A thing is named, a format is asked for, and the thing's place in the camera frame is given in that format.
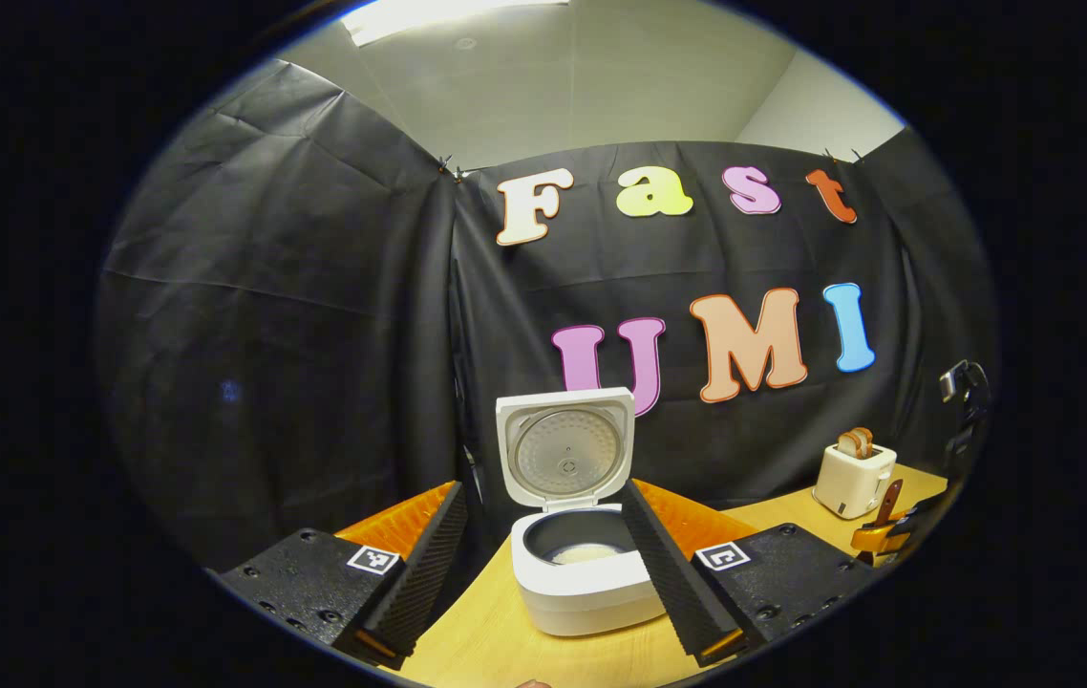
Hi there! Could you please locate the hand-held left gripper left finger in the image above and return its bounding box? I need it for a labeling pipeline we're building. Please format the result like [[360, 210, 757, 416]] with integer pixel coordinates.
[[217, 480, 470, 670]]

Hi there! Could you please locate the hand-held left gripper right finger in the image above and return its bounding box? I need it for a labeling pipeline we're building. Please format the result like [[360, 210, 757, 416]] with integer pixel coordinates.
[[620, 478, 879, 668]]

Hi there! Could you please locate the wooden spoon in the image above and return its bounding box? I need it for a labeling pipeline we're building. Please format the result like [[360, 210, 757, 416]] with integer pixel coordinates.
[[873, 478, 905, 528]]

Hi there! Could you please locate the white rice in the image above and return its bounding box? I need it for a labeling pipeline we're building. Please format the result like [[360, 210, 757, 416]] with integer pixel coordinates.
[[548, 542, 623, 567]]

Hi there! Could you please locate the white rice cooker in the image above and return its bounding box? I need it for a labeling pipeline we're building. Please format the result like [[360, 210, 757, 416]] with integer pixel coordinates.
[[496, 387, 669, 638]]

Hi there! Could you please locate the white toaster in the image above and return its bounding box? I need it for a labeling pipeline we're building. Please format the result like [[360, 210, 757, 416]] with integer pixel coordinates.
[[813, 441, 898, 520]]

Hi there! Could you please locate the black backdrop cloth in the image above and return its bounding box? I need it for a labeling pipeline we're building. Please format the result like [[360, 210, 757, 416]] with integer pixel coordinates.
[[95, 57, 998, 574]]

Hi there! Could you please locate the ceiling light panel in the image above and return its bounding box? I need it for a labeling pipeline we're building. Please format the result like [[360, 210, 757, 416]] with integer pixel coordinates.
[[343, 0, 571, 47]]

